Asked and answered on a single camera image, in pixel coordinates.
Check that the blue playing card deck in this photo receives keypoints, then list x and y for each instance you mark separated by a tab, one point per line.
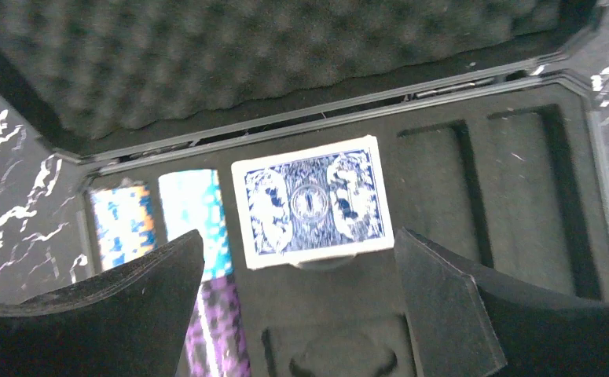
313	204

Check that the purple poker chip stack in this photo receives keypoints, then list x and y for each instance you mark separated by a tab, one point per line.
215	344

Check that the black poker set case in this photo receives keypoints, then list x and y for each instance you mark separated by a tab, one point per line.
483	152

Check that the teal poker chip stack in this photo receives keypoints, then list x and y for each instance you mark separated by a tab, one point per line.
192	200

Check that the orange blue poker chip stack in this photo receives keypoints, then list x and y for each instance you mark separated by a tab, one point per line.
124	224

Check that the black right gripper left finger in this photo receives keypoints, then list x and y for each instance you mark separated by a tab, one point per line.
128	321

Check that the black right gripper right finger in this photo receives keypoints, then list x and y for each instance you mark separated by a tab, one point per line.
466	319

